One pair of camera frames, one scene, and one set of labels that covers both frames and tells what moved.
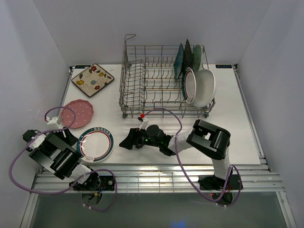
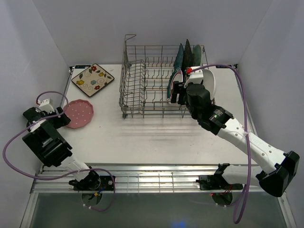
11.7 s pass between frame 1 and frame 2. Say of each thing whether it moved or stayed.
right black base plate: stayed
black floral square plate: stayed
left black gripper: moved
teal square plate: stayed
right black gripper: moved
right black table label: stayed
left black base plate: stayed
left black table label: stayed
